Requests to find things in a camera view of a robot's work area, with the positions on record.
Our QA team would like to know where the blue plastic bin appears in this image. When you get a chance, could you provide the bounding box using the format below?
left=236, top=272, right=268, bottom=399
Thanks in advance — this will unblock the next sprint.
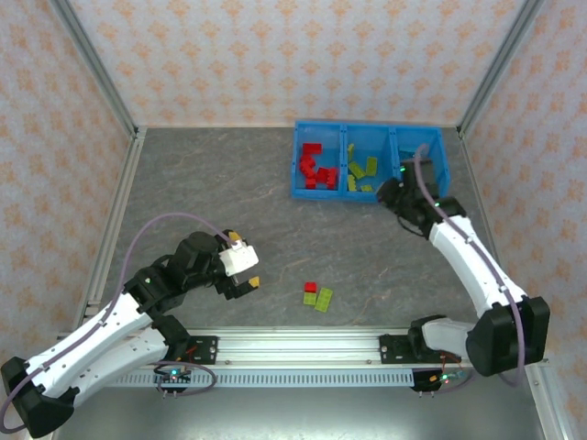
left=290, top=119, right=349, bottom=202
left=392, top=126, right=451, bottom=205
left=342, top=122, right=398, bottom=204

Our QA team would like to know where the small electronics board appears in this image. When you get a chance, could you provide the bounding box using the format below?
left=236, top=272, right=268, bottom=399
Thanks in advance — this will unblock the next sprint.
left=424, top=368, right=471, bottom=391
left=155, top=364, right=193, bottom=389

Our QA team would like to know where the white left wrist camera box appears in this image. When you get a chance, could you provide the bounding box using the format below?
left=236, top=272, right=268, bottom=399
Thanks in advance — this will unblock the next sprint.
left=218, top=242, right=260, bottom=278

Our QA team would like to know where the aluminium side rail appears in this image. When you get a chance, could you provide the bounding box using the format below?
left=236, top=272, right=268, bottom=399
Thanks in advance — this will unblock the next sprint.
left=57, top=127, right=149, bottom=341
left=458, top=130, right=570, bottom=440

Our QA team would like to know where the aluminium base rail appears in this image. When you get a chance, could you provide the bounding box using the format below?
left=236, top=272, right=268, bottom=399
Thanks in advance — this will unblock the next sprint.
left=127, top=326, right=474, bottom=369

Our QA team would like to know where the slotted grey cable duct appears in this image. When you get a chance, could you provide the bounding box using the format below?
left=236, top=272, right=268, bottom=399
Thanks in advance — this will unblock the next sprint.
left=112, top=368, right=416, bottom=391

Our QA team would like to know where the aluminium frame post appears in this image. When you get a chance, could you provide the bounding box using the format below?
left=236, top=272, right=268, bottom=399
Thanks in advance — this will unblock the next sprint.
left=48, top=0, right=141, bottom=139
left=457, top=0, right=546, bottom=139

